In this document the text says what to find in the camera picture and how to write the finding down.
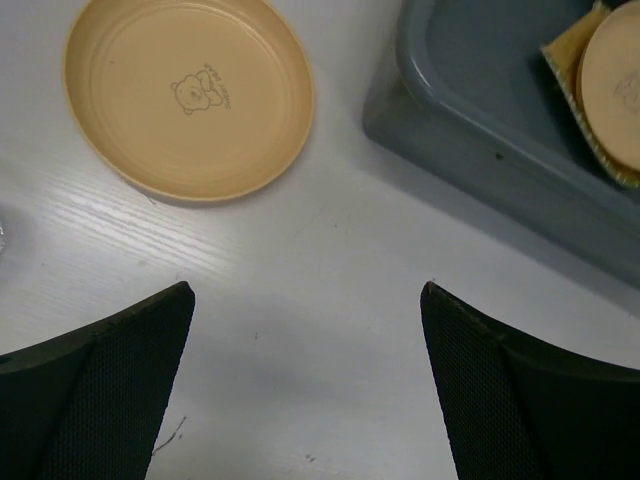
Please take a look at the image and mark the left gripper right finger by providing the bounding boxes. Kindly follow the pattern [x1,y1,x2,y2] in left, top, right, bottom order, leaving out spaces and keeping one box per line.
[420,282,639,479]

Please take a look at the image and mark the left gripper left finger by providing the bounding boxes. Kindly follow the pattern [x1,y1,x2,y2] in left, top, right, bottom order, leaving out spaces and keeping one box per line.
[1,281,195,479]

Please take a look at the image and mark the yellow bear plate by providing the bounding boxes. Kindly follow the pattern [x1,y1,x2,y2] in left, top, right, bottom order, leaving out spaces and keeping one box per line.
[580,1,639,170]
[63,1,315,203]

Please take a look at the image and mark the woven bamboo tray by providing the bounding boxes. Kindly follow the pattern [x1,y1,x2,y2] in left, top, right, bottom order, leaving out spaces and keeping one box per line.
[540,1,639,190]

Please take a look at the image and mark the grey plastic bin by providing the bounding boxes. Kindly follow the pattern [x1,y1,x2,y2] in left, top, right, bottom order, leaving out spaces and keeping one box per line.
[362,1,639,285]

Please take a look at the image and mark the clear glass cup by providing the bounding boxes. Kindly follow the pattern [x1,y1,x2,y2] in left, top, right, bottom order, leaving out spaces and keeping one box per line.
[0,214,8,258]

